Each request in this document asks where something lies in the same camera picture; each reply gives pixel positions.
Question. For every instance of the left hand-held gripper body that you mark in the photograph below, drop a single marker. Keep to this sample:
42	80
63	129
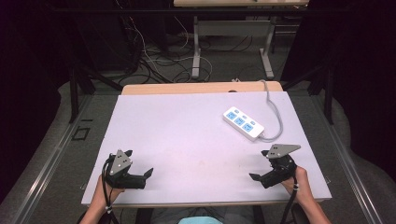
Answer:
120	181

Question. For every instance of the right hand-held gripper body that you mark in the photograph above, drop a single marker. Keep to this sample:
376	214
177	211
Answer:
280	171

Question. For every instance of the person's right hand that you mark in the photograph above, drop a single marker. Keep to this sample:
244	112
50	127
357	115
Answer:
298	184

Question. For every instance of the person's left hand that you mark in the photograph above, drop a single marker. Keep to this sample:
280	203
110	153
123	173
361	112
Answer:
104	192

